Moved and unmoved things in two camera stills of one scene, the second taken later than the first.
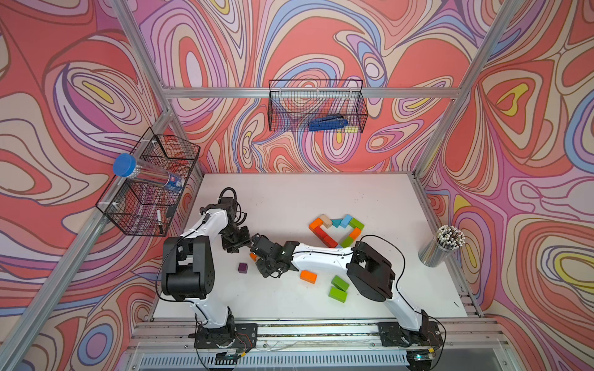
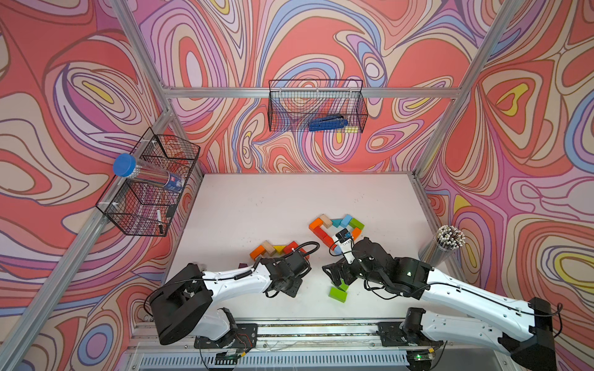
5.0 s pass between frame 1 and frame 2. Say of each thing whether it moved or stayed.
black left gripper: moved
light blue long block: stayed
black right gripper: moved
